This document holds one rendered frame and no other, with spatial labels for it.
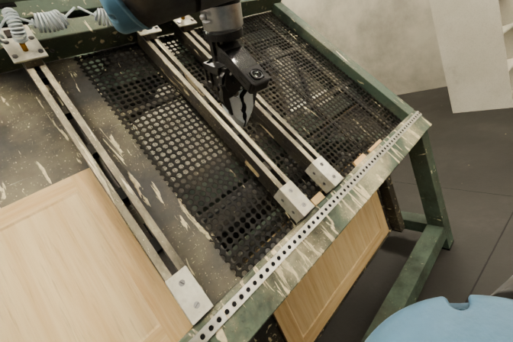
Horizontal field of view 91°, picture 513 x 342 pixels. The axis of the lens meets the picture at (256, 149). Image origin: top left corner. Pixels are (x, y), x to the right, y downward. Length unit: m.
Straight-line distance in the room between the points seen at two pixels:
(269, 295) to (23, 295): 0.61
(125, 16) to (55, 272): 0.68
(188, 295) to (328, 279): 0.81
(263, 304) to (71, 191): 0.65
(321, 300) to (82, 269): 0.99
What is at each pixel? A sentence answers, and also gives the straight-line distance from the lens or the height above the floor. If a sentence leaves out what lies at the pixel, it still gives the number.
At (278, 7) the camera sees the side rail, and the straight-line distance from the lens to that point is 1.90.
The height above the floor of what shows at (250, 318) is 0.84.
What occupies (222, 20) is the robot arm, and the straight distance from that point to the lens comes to 0.49.
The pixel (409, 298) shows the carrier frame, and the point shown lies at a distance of 1.59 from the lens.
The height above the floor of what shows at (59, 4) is 2.14.
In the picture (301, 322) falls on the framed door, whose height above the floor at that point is 0.38.
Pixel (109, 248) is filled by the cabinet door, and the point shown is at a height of 1.14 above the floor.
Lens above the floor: 1.39
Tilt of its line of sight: 14 degrees down
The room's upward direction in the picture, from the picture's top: 23 degrees counter-clockwise
